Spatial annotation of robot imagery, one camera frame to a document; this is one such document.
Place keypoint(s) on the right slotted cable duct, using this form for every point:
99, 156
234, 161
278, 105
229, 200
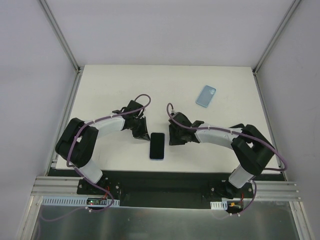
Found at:
219, 205

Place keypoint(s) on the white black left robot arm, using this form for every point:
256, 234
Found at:
77, 142

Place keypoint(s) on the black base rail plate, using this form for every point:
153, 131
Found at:
150, 189

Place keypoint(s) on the lavender phone case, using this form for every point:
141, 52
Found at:
156, 158

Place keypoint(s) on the aluminium frame rail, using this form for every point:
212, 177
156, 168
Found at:
55, 185

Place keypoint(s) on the black phone blue edge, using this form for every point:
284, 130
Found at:
157, 144

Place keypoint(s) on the left slotted cable duct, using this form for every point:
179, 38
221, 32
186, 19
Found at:
67, 201

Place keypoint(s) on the slotted cable duct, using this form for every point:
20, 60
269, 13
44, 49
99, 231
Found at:
219, 205
67, 201

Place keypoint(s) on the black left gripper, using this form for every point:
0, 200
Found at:
139, 126

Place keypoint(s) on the light blue phone case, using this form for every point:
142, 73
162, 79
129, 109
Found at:
205, 97

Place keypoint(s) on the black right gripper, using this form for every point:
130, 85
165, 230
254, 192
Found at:
177, 133

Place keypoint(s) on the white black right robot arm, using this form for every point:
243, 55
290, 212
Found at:
251, 148

